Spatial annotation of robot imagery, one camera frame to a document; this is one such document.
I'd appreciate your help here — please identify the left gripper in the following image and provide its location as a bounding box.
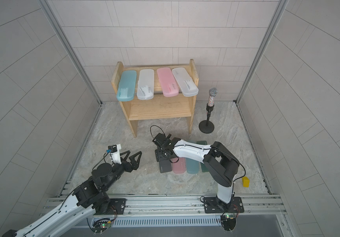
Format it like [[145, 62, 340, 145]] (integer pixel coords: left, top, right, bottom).
[[103, 150, 143, 191]]

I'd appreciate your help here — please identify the black pencil case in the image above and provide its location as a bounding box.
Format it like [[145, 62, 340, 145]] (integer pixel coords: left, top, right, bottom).
[[159, 160, 173, 173]]

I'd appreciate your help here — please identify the pink pencil case shelf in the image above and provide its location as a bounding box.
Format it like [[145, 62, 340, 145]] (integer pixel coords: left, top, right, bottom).
[[171, 158, 186, 174], [156, 67, 179, 97]]

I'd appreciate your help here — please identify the blue-grey pencil case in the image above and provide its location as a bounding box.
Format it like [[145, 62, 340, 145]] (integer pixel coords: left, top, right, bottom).
[[185, 158, 200, 174]]

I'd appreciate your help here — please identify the dark green pencil case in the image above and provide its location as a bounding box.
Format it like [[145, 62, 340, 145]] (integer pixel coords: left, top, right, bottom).
[[196, 140, 209, 173]]

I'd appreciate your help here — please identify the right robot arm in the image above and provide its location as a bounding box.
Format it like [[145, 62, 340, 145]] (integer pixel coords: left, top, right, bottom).
[[152, 133, 242, 211]]

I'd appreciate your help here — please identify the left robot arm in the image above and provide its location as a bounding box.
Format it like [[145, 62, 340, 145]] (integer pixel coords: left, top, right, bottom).
[[3, 151, 142, 237]]

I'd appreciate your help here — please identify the pink pencil case top shelf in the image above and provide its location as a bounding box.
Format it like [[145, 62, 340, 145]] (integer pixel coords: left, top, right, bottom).
[[156, 67, 179, 97]]

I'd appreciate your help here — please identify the white translucent pencil case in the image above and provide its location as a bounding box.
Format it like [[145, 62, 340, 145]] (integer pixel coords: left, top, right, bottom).
[[136, 69, 154, 100]]

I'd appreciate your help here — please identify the light teal pencil case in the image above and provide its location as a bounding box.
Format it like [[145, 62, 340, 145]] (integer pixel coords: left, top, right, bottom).
[[116, 70, 137, 102]]

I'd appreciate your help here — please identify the frosted white pencil case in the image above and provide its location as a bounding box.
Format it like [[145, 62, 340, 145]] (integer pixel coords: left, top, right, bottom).
[[172, 68, 199, 97]]

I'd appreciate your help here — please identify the glitter microphone on stand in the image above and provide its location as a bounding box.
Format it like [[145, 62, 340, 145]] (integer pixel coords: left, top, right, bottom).
[[199, 87, 218, 134]]

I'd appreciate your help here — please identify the left circuit board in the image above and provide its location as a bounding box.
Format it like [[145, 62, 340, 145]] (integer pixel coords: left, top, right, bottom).
[[92, 218, 112, 235]]

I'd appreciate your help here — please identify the circuit board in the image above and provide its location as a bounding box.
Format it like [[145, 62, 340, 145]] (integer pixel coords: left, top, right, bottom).
[[92, 218, 112, 235], [220, 215, 237, 232]]

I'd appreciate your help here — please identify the yellow block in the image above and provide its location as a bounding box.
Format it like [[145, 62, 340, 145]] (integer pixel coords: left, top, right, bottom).
[[242, 176, 250, 188]]

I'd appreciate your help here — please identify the right circuit board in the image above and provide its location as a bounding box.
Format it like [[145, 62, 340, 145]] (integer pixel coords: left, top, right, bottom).
[[220, 215, 237, 232]]

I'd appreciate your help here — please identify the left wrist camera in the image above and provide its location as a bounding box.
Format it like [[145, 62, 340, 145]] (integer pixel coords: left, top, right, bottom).
[[107, 144, 122, 165]]

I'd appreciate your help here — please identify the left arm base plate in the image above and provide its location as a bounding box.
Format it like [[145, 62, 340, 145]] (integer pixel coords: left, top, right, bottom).
[[95, 198, 127, 215]]

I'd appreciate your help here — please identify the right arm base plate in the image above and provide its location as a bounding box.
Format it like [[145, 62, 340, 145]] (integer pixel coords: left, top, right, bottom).
[[200, 196, 245, 214]]

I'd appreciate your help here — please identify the aluminium mounting rail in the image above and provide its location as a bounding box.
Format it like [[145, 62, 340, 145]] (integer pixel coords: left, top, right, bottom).
[[38, 194, 286, 220]]

